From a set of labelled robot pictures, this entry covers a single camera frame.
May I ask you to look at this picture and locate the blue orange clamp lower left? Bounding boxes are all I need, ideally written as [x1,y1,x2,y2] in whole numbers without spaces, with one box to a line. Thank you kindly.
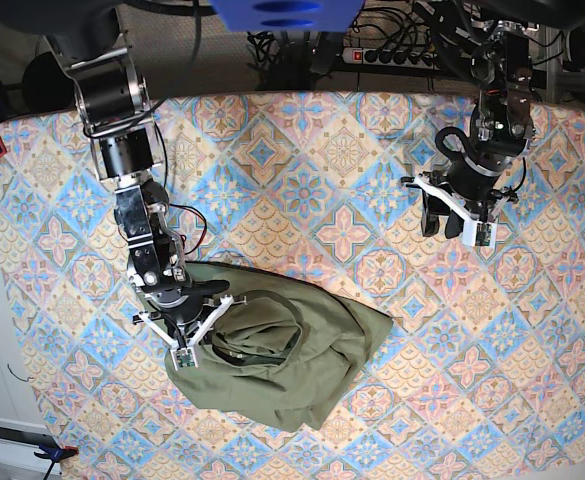
[34,445,79,463]

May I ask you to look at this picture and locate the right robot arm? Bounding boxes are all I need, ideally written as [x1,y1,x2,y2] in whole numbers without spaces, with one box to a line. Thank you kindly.
[0,1,236,358]

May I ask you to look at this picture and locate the power strip with red switch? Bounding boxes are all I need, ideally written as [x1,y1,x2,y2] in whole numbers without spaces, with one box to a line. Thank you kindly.
[341,47,434,68]

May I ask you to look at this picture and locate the black round stool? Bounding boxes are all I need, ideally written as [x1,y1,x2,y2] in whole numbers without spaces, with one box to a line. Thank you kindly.
[21,52,75,114]

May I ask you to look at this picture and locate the olive green t-shirt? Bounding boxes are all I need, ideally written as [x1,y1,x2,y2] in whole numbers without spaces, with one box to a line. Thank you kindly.
[164,262,393,432]

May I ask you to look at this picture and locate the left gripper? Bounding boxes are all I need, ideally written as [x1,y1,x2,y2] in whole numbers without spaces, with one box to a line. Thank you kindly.
[400,158,517,239]

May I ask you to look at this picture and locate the patterned tile tablecloth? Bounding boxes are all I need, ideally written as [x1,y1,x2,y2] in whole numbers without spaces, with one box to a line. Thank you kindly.
[0,93,585,479]

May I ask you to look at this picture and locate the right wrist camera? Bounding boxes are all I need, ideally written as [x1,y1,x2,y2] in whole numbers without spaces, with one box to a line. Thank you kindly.
[170,347,199,370]

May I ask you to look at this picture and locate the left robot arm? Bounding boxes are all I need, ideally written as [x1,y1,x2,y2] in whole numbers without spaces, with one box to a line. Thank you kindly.
[401,1,585,247]

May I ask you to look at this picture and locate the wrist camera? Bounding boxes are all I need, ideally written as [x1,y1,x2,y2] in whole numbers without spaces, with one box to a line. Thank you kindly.
[461,219,498,248]
[170,347,199,370]

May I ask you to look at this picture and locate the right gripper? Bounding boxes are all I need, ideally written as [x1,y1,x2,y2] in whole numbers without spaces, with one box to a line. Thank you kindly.
[132,280,247,350]

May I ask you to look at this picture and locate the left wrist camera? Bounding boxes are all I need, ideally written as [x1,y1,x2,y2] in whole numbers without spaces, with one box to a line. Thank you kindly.
[461,219,498,248]

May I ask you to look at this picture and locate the black speaker top right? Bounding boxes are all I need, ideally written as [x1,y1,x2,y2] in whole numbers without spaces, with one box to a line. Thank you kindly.
[563,29,585,72]

